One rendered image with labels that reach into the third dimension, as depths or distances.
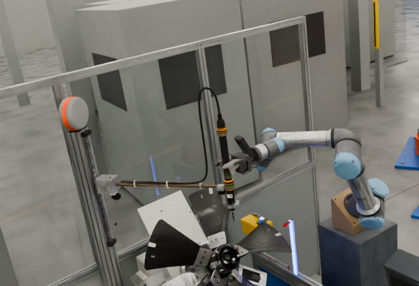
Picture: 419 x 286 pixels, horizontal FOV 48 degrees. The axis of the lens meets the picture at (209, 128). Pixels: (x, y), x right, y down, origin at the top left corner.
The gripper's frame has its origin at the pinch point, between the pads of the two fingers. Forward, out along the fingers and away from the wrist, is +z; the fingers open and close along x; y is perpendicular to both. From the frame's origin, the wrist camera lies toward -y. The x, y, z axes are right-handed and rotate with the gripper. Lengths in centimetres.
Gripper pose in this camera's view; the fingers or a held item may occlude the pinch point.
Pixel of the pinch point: (220, 164)
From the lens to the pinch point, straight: 205.1
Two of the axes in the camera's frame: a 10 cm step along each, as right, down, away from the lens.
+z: -8.0, 2.9, -5.3
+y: 1.3, 9.4, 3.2
